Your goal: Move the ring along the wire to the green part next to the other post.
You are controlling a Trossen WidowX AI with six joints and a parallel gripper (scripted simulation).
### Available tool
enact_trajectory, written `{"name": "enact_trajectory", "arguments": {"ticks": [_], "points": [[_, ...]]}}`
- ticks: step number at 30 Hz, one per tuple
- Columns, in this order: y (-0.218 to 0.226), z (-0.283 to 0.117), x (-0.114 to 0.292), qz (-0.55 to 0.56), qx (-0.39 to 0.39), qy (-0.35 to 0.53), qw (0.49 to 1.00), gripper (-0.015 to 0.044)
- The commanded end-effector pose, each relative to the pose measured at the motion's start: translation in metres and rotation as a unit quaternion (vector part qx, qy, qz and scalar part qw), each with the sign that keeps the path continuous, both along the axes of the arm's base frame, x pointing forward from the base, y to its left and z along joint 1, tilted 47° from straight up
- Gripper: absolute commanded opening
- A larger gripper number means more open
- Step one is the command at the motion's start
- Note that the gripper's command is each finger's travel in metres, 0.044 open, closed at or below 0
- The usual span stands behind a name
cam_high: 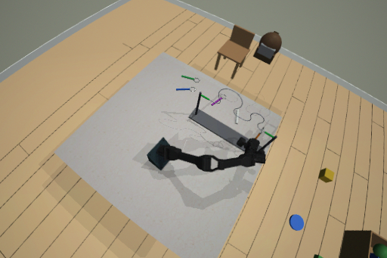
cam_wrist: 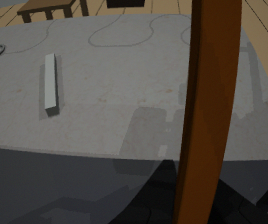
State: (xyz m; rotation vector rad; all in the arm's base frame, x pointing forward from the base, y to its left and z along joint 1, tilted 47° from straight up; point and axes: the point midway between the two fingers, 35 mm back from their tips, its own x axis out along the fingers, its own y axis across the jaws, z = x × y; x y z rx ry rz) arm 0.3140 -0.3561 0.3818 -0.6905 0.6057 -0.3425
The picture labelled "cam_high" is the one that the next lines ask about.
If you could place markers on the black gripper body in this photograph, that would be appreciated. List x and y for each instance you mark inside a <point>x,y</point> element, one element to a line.
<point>242,142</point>

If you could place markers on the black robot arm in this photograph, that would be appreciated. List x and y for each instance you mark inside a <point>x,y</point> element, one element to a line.
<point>204,162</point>

